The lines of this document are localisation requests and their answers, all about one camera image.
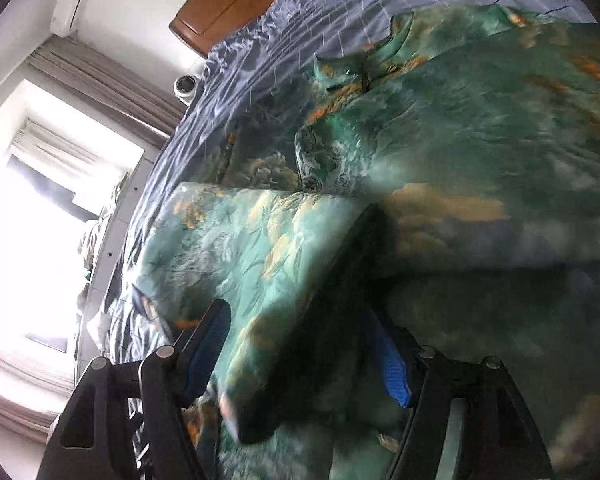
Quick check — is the green floral garment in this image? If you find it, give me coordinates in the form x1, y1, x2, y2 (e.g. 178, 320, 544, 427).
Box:
132, 3, 600, 480

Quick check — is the beige curtain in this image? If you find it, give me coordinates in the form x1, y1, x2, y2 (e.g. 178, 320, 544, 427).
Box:
27, 36, 186, 148

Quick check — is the blue plaid bed sheet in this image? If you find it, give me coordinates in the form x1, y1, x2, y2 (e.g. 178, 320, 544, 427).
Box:
101, 0, 598, 480

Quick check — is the wooden headboard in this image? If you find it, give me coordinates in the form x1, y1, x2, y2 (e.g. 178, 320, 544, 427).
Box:
169, 0, 274, 58

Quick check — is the white security camera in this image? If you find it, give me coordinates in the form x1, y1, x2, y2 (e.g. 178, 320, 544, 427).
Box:
173, 75, 198, 106

